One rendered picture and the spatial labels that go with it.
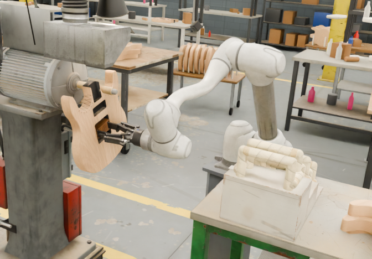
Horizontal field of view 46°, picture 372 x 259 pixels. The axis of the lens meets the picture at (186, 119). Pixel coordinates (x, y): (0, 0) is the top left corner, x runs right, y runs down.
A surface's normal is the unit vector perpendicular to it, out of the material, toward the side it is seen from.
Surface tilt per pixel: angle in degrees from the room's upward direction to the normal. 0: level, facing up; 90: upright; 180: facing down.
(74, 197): 90
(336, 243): 0
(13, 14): 90
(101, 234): 0
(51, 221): 90
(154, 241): 0
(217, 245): 90
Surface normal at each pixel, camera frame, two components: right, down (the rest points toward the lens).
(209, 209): 0.07, -0.95
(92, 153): 0.90, 0.16
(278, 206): -0.47, 0.25
